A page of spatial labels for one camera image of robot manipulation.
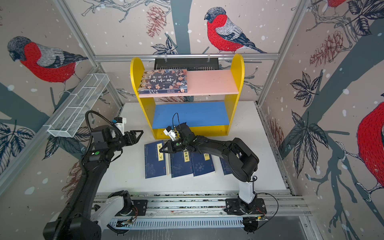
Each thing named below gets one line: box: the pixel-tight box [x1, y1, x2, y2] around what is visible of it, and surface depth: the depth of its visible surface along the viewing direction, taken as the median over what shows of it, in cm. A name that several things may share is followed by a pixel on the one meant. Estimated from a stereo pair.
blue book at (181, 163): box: [170, 151, 194, 178], surface depth 89 cm
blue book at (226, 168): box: [219, 157, 233, 176], surface depth 87 cm
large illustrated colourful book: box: [139, 68, 188, 95], surface depth 74 cm
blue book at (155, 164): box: [144, 140, 167, 179], surface depth 81 cm
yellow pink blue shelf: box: [130, 54, 245, 140], surface depth 79 cm
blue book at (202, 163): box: [191, 152, 216, 177], surface depth 89 cm
